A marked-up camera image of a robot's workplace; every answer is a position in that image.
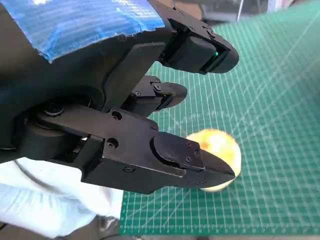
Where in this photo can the round toy bread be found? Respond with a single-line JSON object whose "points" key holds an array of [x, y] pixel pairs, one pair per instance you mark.
{"points": [[220, 142]]}

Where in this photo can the green cutting mat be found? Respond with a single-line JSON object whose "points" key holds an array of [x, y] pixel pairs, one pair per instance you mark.
{"points": [[275, 125]]}

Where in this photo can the bare left hand blue tape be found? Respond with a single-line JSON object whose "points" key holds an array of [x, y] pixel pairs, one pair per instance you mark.
{"points": [[75, 87]]}

